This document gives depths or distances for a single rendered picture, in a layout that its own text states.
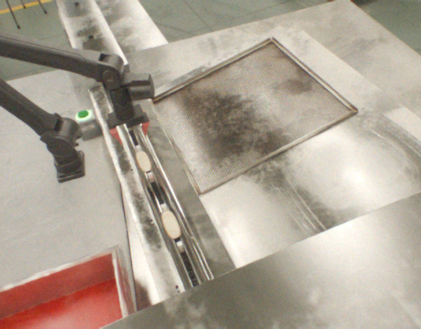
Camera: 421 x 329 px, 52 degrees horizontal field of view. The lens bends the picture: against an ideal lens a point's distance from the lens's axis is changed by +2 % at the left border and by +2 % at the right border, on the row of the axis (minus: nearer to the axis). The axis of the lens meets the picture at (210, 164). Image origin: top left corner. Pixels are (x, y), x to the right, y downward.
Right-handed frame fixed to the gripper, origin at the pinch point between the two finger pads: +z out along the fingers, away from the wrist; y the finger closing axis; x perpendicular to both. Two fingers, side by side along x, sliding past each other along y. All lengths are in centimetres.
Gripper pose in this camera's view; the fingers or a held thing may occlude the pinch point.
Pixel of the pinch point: (132, 138)
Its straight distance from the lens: 136.2
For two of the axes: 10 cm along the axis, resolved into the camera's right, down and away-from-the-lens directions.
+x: -3.7, -6.2, 7.0
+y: 9.2, -3.3, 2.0
